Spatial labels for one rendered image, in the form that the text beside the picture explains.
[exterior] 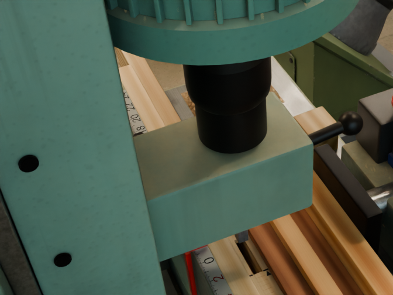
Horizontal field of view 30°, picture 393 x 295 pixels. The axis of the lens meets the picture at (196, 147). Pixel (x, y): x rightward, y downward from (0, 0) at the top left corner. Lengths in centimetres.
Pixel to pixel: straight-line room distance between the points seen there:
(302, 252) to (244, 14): 28
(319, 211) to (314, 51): 59
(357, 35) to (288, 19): 89
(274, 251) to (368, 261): 8
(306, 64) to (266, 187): 69
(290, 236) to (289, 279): 4
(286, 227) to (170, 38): 28
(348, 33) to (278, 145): 75
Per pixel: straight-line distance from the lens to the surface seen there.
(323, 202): 63
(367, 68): 126
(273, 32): 39
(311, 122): 76
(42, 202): 43
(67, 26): 37
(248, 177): 53
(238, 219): 56
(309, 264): 61
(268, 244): 63
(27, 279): 47
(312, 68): 120
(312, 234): 63
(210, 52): 39
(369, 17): 129
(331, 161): 63
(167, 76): 237
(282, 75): 87
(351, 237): 61
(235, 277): 61
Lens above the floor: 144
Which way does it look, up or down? 43 degrees down
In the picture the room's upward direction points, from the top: 8 degrees counter-clockwise
